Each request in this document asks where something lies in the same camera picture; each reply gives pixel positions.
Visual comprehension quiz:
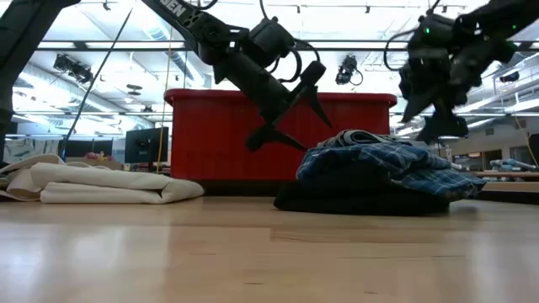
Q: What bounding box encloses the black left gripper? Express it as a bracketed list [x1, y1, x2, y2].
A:
[212, 50, 334, 153]

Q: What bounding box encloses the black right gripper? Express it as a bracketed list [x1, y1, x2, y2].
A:
[398, 12, 484, 146]

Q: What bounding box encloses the blue plaid shirt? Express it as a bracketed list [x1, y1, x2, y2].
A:
[296, 129, 488, 203]

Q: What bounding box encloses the red plastic bin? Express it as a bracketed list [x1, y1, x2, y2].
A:
[163, 88, 398, 182]

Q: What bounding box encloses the black computer monitor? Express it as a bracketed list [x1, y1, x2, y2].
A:
[124, 126, 170, 165]

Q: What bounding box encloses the brown cardboard box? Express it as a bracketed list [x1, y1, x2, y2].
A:
[66, 156, 124, 171]

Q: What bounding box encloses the colourful flower bunch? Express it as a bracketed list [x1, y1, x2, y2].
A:
[83, 151, 115, 162]

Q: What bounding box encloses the cream folded cloth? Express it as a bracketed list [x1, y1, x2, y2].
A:
[0, 153, 205, 205]

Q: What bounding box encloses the patterned white board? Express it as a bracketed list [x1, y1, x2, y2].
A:
[3, 137, 60, 164]

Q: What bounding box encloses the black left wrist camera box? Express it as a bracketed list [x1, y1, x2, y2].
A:
[297, 60, 328, 90]

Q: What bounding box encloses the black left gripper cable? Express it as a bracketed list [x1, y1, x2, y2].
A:
[259, 0, 322, 84]

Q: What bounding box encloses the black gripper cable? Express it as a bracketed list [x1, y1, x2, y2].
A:
[259, 0, 322, 84]
[382, 25, 419, 73]

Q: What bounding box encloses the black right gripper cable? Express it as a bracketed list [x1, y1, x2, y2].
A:
[382, 25, 419, 73]

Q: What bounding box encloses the thin yellow background cable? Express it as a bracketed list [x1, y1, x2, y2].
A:
[514, 115, 539, 167]

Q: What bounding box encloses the yellow hanging cable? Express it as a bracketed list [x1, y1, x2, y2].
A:
[156, 24, 174, 173]

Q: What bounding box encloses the black slanted hanging cable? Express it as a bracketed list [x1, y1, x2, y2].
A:
[58, 6, 136, 160]

